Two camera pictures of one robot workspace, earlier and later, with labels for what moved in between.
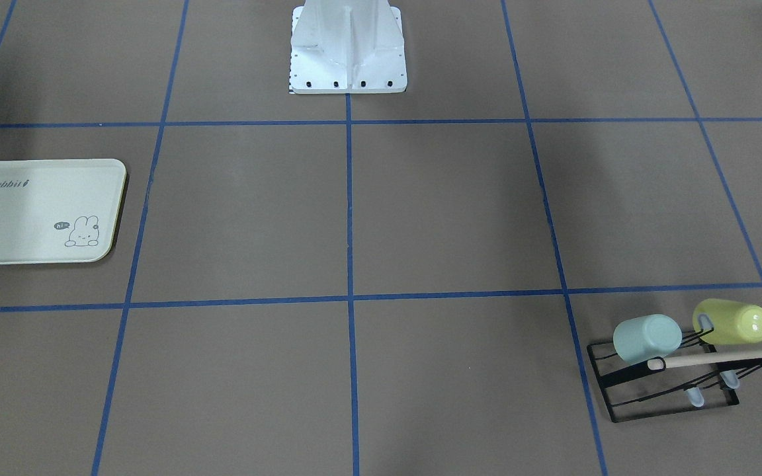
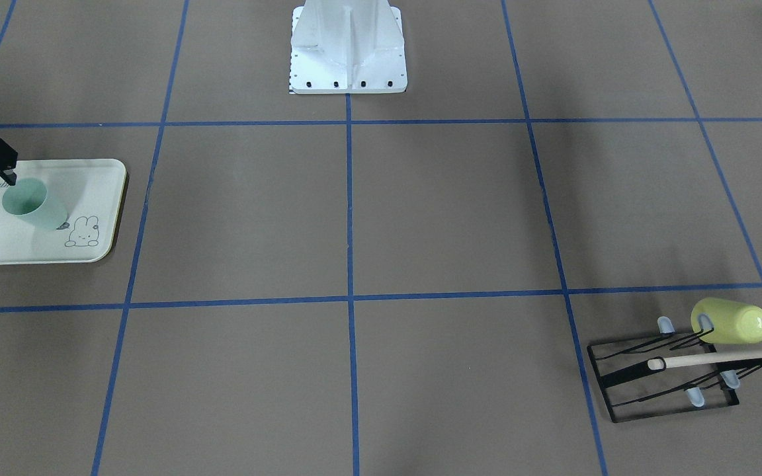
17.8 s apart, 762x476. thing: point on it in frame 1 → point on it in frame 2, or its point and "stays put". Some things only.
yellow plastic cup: [733, 322] stays put
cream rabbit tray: [39, 211] stays put
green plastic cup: [639, 339] → [30, 199]
